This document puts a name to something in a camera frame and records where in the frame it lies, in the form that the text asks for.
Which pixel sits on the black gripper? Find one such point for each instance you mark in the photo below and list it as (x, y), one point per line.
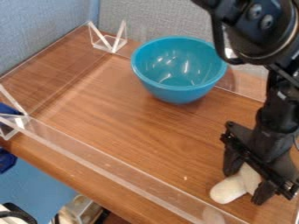
(263, 148)

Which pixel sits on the white brown toy mushroom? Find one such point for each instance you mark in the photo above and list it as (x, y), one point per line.
(233, 187)

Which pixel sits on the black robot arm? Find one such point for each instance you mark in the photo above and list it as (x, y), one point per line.
(257, 32)

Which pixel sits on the blue bowl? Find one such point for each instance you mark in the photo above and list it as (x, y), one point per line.
(178, 68)

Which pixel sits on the clear acrylic back barrier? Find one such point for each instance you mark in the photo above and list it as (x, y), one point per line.
(246, 80)

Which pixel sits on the clear acrylic barrier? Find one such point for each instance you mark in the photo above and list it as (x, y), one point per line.
(136, 181)
(246, 80)

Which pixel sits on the clear acrylic front barrier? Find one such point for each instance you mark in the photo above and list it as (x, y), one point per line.
(136, 181)

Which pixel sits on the clear box below table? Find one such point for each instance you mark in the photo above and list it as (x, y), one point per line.
(80, 211)

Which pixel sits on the blue clamp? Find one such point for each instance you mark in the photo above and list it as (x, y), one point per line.
(7, 158)

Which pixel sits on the black white object below table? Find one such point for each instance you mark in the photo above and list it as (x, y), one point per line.
(14, 215)

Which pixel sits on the clear acrylic corner bracket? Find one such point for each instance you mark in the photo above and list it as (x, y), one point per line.
(106, 42)

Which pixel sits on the clear acrylic left bracket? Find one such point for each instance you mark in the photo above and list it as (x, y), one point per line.
(15, 121)

